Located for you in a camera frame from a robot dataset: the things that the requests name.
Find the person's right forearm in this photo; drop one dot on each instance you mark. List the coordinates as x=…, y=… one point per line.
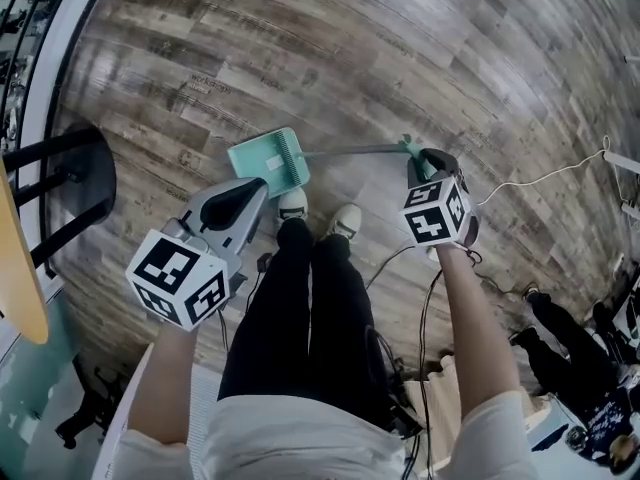
x=475, y=328

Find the person's black trousers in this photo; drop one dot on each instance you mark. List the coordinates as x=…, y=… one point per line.
x=310, y=328

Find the person's right white shoe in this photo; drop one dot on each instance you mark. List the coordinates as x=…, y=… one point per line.
x=346, y=220

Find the yellow wooden tabletop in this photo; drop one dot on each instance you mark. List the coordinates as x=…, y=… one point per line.
x=20, y=278

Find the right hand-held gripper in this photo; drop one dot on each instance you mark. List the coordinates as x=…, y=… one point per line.
x=433, y=218

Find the person's white shirt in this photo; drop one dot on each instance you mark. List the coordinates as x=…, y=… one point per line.
x=300, y=443

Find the person's left forearm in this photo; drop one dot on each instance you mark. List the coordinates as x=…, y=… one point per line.
x=162, y=383

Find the person's left white shoe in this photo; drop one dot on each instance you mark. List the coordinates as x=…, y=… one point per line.
x=293, y=204

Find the white power strip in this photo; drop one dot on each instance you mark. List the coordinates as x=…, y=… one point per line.
x=622, y=162

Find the person's white shoe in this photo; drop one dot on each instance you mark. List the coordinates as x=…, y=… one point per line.
x=346, y=220
x=293, y=204

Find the black round stool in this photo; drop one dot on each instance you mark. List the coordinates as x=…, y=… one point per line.
x=85, y=178

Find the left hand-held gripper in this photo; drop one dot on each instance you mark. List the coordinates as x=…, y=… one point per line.
x=175, y=273

